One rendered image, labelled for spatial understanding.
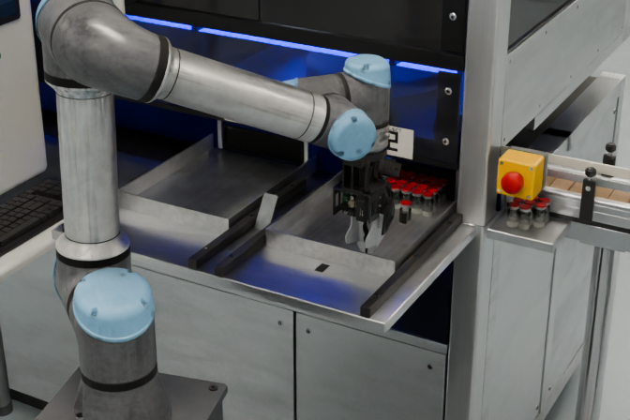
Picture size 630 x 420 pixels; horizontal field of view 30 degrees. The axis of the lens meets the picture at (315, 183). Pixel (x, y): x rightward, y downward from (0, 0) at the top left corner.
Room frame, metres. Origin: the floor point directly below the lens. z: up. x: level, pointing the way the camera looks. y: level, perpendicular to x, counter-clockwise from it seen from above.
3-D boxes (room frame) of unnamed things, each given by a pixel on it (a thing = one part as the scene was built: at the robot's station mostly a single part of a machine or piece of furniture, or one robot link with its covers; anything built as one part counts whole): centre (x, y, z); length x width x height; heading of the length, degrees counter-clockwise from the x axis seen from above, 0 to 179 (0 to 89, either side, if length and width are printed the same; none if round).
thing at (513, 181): (1.94, -0.36, 0.99); 0.04 x 0.04 x 0.04; 61
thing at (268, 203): (1.95, 0.12, 0.91); 0.14 x 0.03 x 0.06; 152
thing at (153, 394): (1.51, 0.30, 0.84); 0.15 x 0.15 x 0.10
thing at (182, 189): (2.16, 0.19, 0.90); 0.34 x 0.26 x 0.04; 151
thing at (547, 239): (2.01, -0.42, 0.87); 0.14 x 0.13 x 0.02; 151
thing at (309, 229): (2.00, -0.11, 0.90); 0.34 x 0.26 x 0.04; 151
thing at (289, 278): (2.02, 0.08, 0.87); 0.70 x 0.48 x 0.02; 61
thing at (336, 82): (1.76, 0.00, 1.22); 0.11 x 0.11 x 0.08; 22
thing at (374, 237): (1.80, -0.10, 0.95); 0.06 x 0.03 x 0.09; 151
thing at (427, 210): (2.08, -0.15, 0.90); 0.18 x 0.02 x 0.05; 61
